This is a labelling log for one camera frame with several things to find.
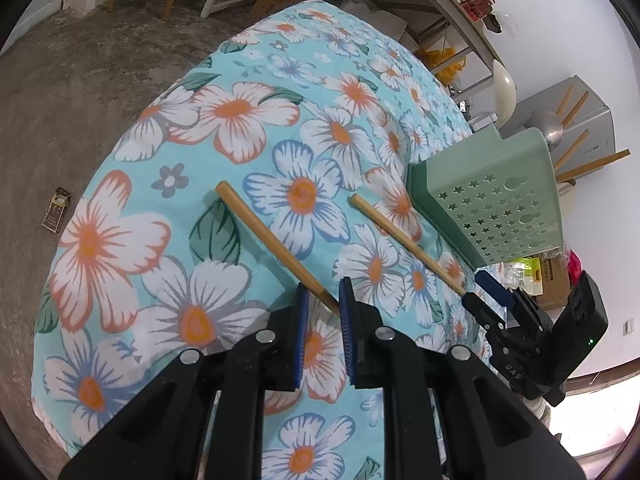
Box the large cardboard box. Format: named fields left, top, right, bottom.
left=537, top=252, right=574, bottom=311

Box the floral tablecloth table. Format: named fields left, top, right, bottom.
left=31, top=0, right=501, bottom=480

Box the grey pillow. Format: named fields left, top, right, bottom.
left=345, top=0, right=406, bottom=36

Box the white desk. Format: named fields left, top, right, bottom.
left=200, top=0, right=507, bottom=97

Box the red bottle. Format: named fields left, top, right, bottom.
left=462, top=0, right=496, bottom=19

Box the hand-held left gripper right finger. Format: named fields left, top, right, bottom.
left=339, top=276, right=587, bottom=480

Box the metal spoon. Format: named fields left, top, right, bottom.
left=530, top=110, right=566, bottom=151

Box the yellow plastic bag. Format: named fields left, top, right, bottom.
left=417, top=47, right=471, bottom=84

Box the green and yellow bag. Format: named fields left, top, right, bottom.
left=505, top=257, right=544, bottom=296

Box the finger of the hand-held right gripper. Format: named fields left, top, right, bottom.
left=460, top=291, right=506, bottom=346
left=474, top=270, right=554, bottom=334

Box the small cardboard box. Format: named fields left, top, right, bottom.
left=247, top=0, right=306, bottom=24

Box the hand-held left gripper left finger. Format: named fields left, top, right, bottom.
left=57, top=282, right=311, bottom=480

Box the green plastic utensil basket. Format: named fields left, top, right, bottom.
left=406, top=122, right=566, bottom=269

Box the small brown packet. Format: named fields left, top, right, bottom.
left=41, top=186, right=73, bottom=234

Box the white ceramic spoon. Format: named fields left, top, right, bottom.
left=491, top=59, right=517, bottom=124

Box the silver refrigerator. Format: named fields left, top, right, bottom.
left=512, top=75, right=616, bottom=182

